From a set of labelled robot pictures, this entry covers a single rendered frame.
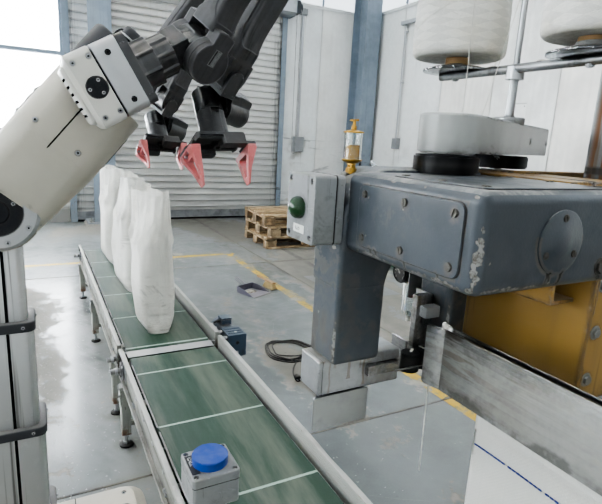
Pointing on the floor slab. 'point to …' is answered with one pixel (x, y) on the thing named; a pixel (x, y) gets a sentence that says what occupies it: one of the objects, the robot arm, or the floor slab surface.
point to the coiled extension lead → (287, 355)
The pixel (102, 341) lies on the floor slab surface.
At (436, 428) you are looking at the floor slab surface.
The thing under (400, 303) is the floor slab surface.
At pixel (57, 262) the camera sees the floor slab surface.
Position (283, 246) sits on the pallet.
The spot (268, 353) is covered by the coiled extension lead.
